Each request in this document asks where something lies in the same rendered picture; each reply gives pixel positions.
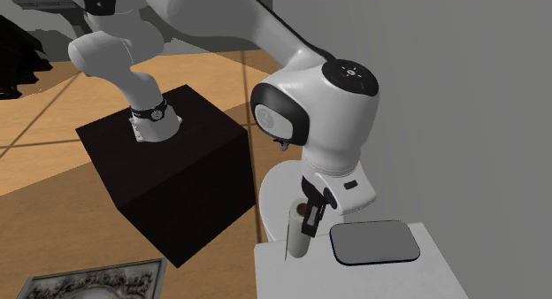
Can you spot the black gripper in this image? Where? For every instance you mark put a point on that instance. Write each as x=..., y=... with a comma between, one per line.
x=314, y=191

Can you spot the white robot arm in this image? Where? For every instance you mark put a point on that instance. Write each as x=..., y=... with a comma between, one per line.
x=336, y=130

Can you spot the white toilet paper roll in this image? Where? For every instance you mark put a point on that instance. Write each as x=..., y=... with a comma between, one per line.
x=296, y=237

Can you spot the grey flat tablet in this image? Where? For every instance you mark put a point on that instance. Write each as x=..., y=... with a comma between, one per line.
x=373, y=243

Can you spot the black robot stand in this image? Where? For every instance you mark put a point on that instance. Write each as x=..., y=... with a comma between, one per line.
x=181, y=181

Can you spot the grey ornate framed picture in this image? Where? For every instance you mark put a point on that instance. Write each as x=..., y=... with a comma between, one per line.
x=99, y=285

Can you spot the black dark furniture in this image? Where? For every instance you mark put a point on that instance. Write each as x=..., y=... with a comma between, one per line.
x=19, y=61

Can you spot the dark grey wall shelf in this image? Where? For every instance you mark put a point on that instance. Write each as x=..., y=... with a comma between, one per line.
x=51, y=5

